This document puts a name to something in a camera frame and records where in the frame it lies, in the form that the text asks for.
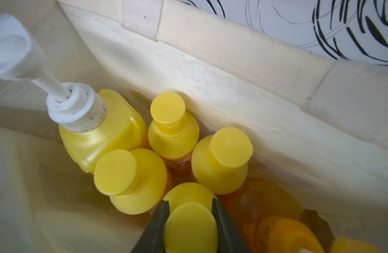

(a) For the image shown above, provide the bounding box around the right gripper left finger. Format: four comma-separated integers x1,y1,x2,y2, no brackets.
131,200,170,253

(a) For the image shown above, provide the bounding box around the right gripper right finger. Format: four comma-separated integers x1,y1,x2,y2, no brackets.
212,198,251,253

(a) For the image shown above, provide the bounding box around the yellow pump dish soap bottle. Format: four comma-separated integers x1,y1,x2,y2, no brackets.
0,14,149,174

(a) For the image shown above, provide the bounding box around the canvas starry night tote bag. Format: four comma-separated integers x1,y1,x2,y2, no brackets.
0,1,388,253

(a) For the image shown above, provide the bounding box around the tall orange dish soap bottle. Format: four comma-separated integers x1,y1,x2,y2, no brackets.
220,177,380,253

